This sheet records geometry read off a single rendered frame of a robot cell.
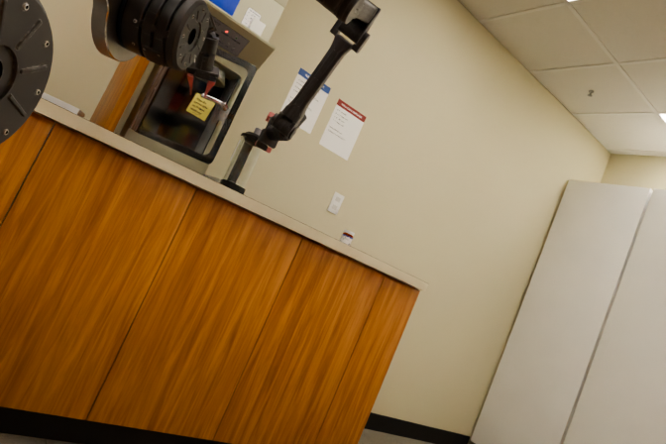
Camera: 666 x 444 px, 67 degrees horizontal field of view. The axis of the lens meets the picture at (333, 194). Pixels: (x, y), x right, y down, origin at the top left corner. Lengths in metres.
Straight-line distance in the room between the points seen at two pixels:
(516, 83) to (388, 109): 1.15
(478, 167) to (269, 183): 1.55
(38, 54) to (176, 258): 1.20
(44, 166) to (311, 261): 0.95
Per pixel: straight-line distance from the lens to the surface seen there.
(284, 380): 2.05
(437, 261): 3.37
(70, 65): 2.33
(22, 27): 0.57
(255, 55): 2.00
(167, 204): 1.68
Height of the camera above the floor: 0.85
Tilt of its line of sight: 7 degrees up
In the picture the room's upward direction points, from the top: 24 degrees clockwise
